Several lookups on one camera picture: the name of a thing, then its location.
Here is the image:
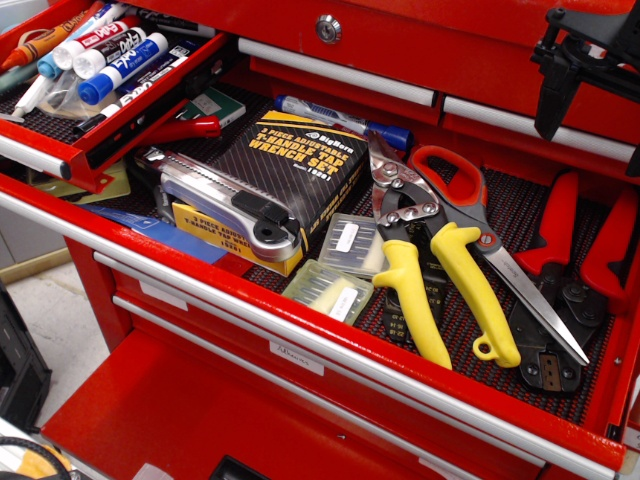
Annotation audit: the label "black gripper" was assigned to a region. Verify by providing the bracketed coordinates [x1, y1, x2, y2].
[532, 1, 640, 177]

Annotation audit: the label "silver box cutter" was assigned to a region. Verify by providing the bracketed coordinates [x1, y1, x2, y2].
[134, 147, 302, 262]

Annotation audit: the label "blue capped marker in drawer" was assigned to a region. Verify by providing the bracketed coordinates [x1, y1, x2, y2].
[274, 95, 414, 151]

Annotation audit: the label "large open red drawer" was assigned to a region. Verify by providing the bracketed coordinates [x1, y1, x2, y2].
[0, 82, 640, 480]

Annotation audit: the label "black yellow wrench set box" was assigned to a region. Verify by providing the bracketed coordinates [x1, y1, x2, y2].
[173, 110, 368, 276]

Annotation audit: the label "white label on drawer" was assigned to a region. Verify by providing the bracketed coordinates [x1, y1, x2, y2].
[269, 341, 325, 376]

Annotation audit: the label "green staples box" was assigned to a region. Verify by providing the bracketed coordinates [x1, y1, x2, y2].
[177, 87, 246, 128]

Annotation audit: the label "small upper red drawer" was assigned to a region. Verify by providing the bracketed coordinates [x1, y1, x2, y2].
[0, 0, 232, 195]

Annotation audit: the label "red grey scissors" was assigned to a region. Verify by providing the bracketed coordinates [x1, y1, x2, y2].
[409, 145, 589, 366]

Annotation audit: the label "clear drill bit case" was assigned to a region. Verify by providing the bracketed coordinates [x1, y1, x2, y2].
[318, 213, 388, 279]
[282, 260, 374, 325]

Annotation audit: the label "silver cabinet lock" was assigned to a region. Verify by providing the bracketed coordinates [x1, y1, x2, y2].
[315, 14, 342, 45]

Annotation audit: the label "clear drill bit case front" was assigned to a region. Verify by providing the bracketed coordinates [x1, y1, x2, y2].
[282, 260, 374, 325]

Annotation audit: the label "red tool chest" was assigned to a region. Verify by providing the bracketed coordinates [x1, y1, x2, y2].
[0, 0, 640, 480]

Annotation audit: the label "blue card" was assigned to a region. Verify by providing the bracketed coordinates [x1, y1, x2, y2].
[81, 204, 227, 264]

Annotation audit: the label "light blue capped marker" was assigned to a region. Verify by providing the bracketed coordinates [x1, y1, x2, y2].
[36, 2, 129, 79]

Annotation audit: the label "blue expo marker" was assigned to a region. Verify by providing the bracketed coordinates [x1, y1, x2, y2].
[78, 32, 168, 105]

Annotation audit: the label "black expo marker white cap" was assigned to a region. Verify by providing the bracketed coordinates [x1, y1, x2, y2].
[72, 27, 147, 79]

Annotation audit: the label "red expo marker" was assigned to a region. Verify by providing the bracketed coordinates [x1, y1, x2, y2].
[52, 16, 141, 71]

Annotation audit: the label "white thin pen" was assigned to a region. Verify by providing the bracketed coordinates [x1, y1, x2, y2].
[11, 75, 54, 118]

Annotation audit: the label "orange crayola marker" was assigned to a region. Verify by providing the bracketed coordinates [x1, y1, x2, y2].
[1, 1, 104, 71]

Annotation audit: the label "black crate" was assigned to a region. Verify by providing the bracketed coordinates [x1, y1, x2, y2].
[1, 284, 52, 433]

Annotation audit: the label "red handled crimping tool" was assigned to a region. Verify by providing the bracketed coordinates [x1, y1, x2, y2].
[509, 172, 639, 394]

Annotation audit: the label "black wire stripper tool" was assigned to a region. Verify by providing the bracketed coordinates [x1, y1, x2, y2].
[382, 223, 448, 344]

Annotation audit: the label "yellow handled tin snips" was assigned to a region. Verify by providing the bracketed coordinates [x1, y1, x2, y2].
[368, 131, 521, 368]

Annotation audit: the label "red handled pliers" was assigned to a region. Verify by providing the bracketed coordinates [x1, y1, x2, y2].
[135, 116, 222, 146]

